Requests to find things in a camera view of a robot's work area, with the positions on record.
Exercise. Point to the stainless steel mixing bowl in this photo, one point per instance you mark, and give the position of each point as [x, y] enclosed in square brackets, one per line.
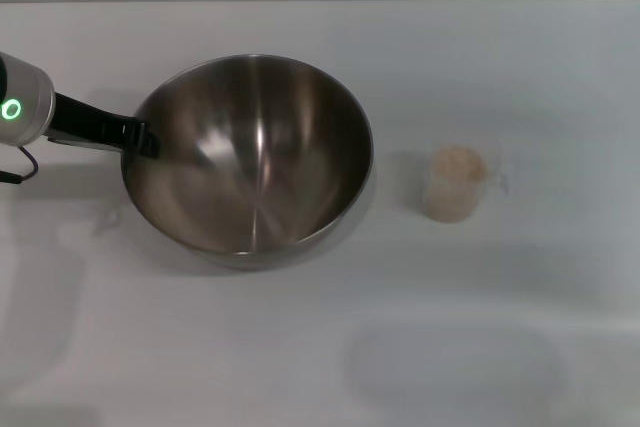
[260, 162]

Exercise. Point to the white rice grains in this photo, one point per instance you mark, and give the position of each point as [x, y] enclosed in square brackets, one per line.
[457, 167]

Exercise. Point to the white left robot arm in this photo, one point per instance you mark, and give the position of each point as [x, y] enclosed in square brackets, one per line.
[27, 107]

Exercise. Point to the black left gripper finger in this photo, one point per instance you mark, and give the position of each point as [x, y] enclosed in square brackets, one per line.
[132, 137]
[151, 143]

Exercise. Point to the clear plastic measuring cup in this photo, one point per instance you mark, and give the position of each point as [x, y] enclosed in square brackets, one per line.
[452, 199]

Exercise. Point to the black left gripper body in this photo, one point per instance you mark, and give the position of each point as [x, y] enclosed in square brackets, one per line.
[82, 119]

